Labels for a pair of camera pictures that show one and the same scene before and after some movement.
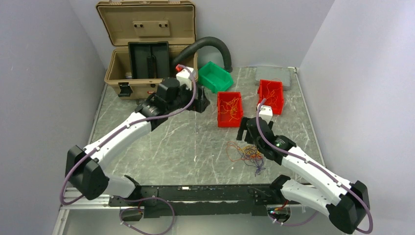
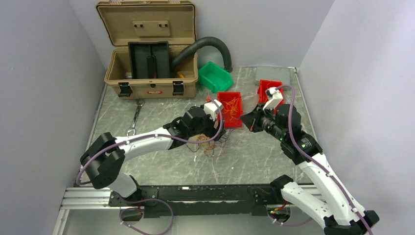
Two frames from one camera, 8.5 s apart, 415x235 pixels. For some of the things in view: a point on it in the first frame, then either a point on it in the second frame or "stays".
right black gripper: (241, 130) → (249, 118)
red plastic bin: (272, 91) stays
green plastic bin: (215, 78) stays
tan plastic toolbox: (124, 22) stays
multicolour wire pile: (250, 154) → (213, 148)
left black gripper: (202, 102) → (213, 131)
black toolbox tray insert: (149, 59) stays
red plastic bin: (230, 112) stays
